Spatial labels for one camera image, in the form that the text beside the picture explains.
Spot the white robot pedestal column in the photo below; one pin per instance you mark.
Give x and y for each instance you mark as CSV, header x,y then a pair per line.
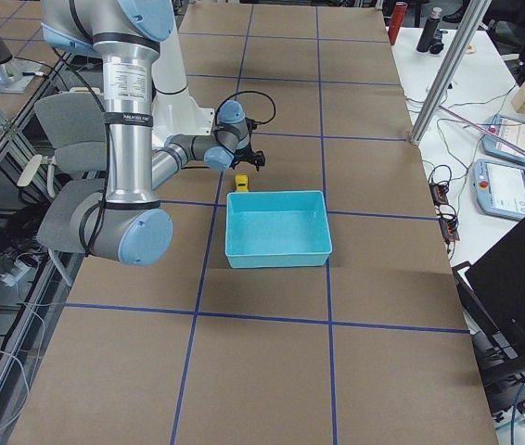
x,y
174,109

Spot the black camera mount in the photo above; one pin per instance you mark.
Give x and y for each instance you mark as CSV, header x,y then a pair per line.
x,y
257,159

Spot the black laptop computer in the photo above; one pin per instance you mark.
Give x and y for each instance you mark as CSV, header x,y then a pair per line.
x,y
495,299

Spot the robot arm grey silver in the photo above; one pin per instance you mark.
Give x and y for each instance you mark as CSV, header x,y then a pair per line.
x,y
119,217

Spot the black bottle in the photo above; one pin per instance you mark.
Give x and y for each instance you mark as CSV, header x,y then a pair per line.
x,y
430,40

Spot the grey office chair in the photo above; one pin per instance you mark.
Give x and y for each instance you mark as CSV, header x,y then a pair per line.
x,y
73,124

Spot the teach pendant tablet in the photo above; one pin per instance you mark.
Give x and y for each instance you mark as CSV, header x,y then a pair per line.
x,y
500,189
509,129

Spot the lower teach pendant tablet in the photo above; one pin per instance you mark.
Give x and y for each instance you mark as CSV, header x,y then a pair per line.
x,y
500,189

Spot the yellow beetle toy car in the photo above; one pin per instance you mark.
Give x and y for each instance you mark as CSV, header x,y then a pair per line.
x,y
242,183

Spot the aluminium frame post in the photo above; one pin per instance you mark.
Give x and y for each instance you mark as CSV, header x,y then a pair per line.
x,y
456,50

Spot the red cylinder bottle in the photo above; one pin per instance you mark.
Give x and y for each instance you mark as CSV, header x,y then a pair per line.
x,y
397,16

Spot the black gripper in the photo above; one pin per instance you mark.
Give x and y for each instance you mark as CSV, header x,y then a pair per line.
x,y
245,158

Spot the light blue plastic bin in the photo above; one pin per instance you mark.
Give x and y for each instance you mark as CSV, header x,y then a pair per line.
x,y
276,229

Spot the upper teach pendant tablet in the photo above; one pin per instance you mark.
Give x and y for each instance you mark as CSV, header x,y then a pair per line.
x,y
509,129

